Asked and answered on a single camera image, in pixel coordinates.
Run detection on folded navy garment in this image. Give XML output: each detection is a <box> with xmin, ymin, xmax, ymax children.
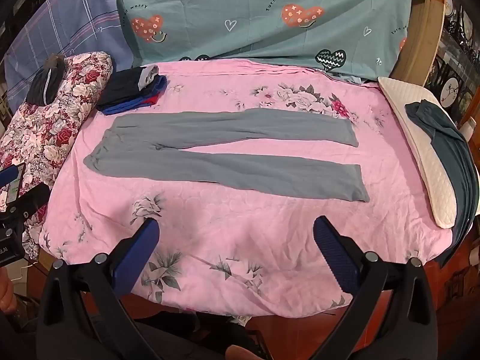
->
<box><xmin>97</xmin><ymin>65</ymin><xmax>160</xmax><ymax>108</ymax></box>

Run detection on pink floral bedsheet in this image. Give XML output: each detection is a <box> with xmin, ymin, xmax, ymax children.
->
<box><xmin>37</xmin><ymin>58</ymin><xmax>456</xmax><ymax>317</ymax></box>

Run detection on person's legs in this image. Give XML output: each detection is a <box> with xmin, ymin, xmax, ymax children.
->
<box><xmin>0</xmin><ymin>296</ymin><xmax>361</xmax><ymax>360</ymax></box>

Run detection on white quilted pillow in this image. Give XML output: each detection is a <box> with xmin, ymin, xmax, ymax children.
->
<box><xmin>377</xmin><ymin>76</ymin><xmax>459</xmax><ymax>229</ymax></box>

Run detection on red floral quilt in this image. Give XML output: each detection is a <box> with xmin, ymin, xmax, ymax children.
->
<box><xmin>0</xmin><ymin>52</ymin><xmax>114</xmax><ymax>260</ymax></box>

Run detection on teal heart print blanket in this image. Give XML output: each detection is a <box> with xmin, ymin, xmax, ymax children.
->
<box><xmin>116</xmin><ymin>0</ymin><xmax>417</xmax><ymax>83</ymax></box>

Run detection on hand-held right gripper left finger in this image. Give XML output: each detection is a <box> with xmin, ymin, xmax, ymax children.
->
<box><xmin>35</xmin><ymin>217</ymin><xmax>162</xmax><ymax>360</ymax></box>

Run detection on display cabinet with plates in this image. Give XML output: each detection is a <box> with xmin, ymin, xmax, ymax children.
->
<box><xmin>424</xmin><ymin>0</ymin><xmax>480</xmax><ymax>137</ymax></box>

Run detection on folded blue garment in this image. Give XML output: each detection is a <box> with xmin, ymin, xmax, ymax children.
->
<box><xmin>103</xmin><ymin>75</ymin><xmax>168</xmax><ymax>116</ymax></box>

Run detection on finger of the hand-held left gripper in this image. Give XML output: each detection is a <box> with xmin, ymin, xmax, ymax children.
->
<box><xmin>12</xmin><ymin>184</ymin><xmax>52</xmax><ymax>220</ymax></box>

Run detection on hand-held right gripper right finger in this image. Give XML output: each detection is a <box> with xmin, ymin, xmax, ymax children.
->
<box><xmin>313</xmin><ymin>215</ymin><xmax>447</xmax><ymax>360</ymax></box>

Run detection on dark teal garment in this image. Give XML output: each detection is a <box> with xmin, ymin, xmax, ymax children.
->
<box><xmin>404</xmin><ymin>99</ymin><xmax>480</xmax><ymax>268</ymax></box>

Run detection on person's left hand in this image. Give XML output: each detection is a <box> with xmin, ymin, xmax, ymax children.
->
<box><xmin>0</xmin><ymin>270</ymin><xmax>18</xmax><ymax>314</ymax></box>

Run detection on blue plaid pillow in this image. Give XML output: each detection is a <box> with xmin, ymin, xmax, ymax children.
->
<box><xmin>2</xmin><ymin>0</ymin><xmax>136</xmax><ymax>103</ymax></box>

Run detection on dark grey cloth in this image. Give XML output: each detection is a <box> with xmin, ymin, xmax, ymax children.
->
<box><xmin>26</xmin><ymin>55</ymin><xmax>67</xmax><ymax>106</ymax></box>

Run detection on grey pants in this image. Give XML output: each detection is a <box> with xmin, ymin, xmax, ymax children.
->
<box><xmin>82</xmin><ymin>108</ymin><xmax>371</xmax><ymax>204</ymax></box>

